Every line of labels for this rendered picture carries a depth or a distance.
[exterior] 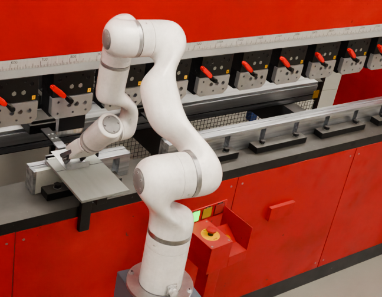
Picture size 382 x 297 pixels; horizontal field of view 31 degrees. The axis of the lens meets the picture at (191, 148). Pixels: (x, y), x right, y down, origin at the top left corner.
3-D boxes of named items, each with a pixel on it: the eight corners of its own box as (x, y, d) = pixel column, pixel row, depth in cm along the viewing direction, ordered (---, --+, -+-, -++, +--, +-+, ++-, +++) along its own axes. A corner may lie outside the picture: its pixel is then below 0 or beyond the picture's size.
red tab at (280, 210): (267, 221, 312) (271, 208, 309) (265, 219, 313) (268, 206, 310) (292, 214, 321) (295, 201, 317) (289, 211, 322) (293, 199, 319)
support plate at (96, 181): (81, 203, 224) (81, 201, 223) (46, 162, 241) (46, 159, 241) (129, 192, 234) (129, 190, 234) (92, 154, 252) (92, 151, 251)
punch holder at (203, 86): (196, 97, 264) (203, 57, 256) (183, 88, 270) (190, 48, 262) (226, 92, 273) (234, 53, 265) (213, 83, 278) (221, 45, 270)
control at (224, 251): (206, 275, 255) (214, 236, 246) (178, 250, 265) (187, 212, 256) (244, 258, 267) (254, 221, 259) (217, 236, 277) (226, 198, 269)
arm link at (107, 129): (104, 124, 230) (79, 129, 225) (121, 109, 219) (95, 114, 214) (112, 148, 228) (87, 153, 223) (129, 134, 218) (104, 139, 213)
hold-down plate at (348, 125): (320, 139, 319) (322, 133, 318) (313, 134, 323) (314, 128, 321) (364, 129, 336) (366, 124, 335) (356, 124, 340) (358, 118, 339)
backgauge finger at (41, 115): (46, 155, 247) (48, 142, 244) (17, 121, 264) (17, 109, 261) (77, 149, 254) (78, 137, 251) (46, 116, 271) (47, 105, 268)
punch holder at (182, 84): (151, 104, 253) (158, 62, 245) (139, 93, 258) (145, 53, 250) (185, 99, 261) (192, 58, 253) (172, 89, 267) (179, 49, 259)
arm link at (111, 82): (140, 48, 216) (123, 128, 233) (95, 54, 206) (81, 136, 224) (155, 63, 210) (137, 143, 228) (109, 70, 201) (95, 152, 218)
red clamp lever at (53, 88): (55, 86, 219) (75, 101, 227) (49, 81, 222) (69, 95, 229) (51, 90, 219) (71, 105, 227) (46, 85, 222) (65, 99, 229)
